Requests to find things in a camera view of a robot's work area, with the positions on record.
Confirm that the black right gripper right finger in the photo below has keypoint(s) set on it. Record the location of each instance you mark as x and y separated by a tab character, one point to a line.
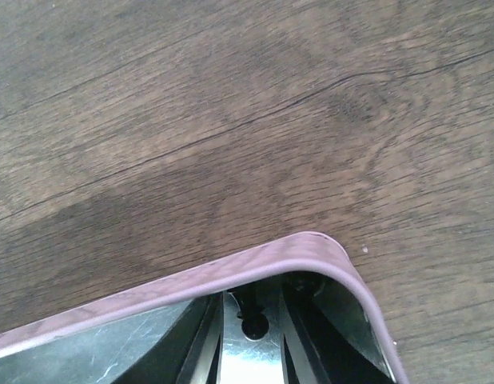
313	350

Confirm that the pink rimmed metal tray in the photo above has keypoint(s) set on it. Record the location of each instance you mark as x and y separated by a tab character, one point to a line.
97	342

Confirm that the black chess piece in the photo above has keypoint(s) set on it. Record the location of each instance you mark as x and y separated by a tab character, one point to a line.
254	324

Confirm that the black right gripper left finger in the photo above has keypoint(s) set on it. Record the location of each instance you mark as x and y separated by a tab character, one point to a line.
189	350

